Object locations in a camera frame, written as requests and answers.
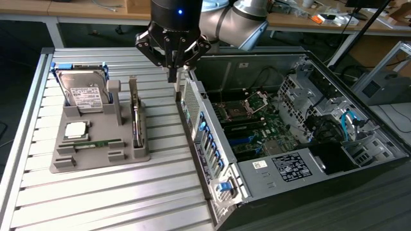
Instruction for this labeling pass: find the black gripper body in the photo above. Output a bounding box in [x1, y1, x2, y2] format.
[147, 0, 205, 52]

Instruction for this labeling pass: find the graphics card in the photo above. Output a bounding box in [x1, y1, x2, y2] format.
[129, 76, 146, 148]

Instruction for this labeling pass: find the open black PC case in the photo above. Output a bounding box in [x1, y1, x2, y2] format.
[174, 46, 411, 231]

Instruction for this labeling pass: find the cardboard box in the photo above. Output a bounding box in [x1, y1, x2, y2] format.
[127, 0, 153, 14]

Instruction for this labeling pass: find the metal socket cover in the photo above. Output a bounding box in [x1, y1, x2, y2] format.
[243, 91, 270, 113]

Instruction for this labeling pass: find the hard disk with blue carrier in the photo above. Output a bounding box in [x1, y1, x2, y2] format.
[51, 62, 111, 114]

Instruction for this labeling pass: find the grey metal box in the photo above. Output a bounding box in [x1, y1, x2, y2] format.
[269, 0, 291, 14]

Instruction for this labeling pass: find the black RAM slot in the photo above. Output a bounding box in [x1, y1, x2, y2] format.
[223, 121, 267, 128]
[225, 126, 270, 134]

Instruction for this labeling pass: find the green motherboard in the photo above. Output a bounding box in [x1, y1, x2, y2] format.
[210, 90, 306, 162]

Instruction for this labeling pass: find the wooden desk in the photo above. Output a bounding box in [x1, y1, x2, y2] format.
[0, 0, 154, 48]
[265, 0, 411, 68]

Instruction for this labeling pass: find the orange white box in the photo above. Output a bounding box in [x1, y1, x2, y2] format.
[313, 13, 337, 25]

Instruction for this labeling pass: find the blue expansion slot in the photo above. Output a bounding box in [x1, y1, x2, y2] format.
[230, 136, 258, 145]

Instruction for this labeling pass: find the silver CPU chip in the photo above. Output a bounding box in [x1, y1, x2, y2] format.
[63, 121, 90, 140]

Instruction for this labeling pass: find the green RAM stick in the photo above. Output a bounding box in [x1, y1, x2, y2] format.
[67, 139, 122, 148]

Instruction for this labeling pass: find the chipset heatsink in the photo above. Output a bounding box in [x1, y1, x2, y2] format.
[263, 140, 285, 155]

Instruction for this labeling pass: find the grey parts rack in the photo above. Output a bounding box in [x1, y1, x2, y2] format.
[50, 79, 153, 174]

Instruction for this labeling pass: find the black monitor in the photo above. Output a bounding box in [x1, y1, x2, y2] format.
[346, 0, 391, 20]

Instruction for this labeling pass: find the black stand pole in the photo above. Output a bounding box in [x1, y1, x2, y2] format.
[326, 0, 395, 68]

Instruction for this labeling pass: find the grey power supply unit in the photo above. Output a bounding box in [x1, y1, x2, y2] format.
[237, 149, 326, 200]

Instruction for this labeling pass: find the grey machine housing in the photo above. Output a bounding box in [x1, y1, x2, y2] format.
[351, 71, 411, 106]

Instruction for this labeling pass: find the beige case handle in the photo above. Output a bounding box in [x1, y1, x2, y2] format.
[174, 66, 194, 93]

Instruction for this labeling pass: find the light grey cable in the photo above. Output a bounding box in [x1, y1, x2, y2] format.
[91, 0, 125, 12]

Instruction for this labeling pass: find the black wire loop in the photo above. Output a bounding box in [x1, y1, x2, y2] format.
[257, 67, 286, 91]

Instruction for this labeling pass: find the blue wire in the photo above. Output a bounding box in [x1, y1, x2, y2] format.
[341, 109, 358, 142]

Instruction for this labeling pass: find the aluminium profile frame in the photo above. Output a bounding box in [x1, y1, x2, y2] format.
[378, 40, 411, 73]

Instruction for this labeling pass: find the grey wire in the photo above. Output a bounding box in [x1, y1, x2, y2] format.
[342, 133, 377, 148]

